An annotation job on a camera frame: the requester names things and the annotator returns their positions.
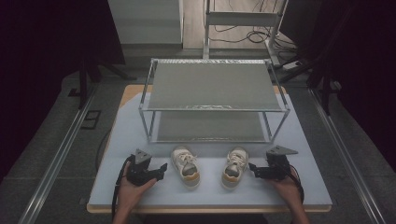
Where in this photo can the grey two-tier shoe rack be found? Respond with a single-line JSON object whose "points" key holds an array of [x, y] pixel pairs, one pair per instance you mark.
{"points": [[213, 87]]}

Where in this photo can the black tripod stand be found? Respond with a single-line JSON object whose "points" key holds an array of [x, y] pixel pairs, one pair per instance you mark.
{"points": [[320, 77], [90, 73]]}

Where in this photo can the grey cabinet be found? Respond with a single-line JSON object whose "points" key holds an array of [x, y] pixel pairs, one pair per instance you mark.
{"points": [[146, 21]]}

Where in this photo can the white power strip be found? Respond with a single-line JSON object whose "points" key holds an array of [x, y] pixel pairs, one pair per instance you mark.
{"points": [[291, 65]]}

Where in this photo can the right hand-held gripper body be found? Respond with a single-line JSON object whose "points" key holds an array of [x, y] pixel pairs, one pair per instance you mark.
{"points": [[277, 166]]}

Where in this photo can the black floor socket frame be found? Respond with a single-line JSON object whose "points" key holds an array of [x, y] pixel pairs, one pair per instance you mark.
{"points": [[91, 119]]}

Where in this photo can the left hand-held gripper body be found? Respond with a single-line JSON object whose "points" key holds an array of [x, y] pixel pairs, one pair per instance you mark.
{"points": [[139, 169]]}

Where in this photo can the white sneaker with tan sole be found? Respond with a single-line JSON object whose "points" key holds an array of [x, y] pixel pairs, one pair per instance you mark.
{"points": [[186, 168], [234, 169]]}

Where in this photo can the white metal stand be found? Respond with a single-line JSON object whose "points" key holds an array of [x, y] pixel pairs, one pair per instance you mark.
{"points": [[241, 19]]}

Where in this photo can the aluminium floor rail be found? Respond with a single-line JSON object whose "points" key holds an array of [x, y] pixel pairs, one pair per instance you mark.
{"points": [[348, 161], [56, 161]]}

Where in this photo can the dark curtain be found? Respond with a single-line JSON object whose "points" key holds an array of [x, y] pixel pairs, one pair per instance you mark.
{"points": [[46, 46], [358, 62]]}

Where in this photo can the person's left hand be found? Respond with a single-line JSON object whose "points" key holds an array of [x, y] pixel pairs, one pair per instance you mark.
{"points": [[130, 193]]}

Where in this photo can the light blue foam mat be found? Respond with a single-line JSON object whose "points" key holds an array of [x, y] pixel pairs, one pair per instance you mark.
{"points": [[205, 194]]}

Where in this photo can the person's right hand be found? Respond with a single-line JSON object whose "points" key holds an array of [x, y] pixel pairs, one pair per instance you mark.
{"points": [[286, 189]]}

